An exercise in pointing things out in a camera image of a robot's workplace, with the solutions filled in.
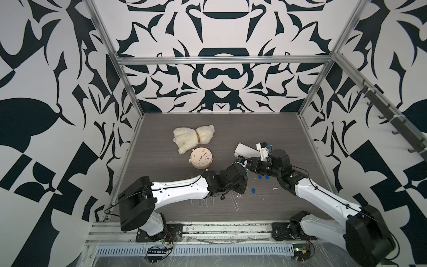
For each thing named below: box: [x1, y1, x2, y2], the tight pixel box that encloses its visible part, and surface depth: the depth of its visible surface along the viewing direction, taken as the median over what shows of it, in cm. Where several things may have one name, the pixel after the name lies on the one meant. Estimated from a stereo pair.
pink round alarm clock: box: [188, 146, 213, 170], surface depth 97 cm
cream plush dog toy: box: [172, 124, 215, 155], surface depth 100 cm
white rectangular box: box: [234, 142, 261, 158], surface depth 98 cm
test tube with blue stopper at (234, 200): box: [229, 190, 240, 212], surface depth 83 cm
